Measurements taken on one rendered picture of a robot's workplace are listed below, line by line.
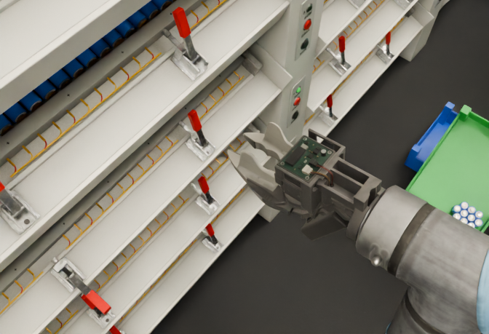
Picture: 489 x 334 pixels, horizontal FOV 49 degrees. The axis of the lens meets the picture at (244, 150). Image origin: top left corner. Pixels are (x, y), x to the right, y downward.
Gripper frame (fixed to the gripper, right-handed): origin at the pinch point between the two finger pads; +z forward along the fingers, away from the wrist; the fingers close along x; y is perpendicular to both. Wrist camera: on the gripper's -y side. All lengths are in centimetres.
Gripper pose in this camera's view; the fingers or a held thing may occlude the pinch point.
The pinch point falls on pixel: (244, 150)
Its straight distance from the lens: 73.9
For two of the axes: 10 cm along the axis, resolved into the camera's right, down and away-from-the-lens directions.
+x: -6.4, 6.5, -4.1
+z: -7.6, -4.5, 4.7
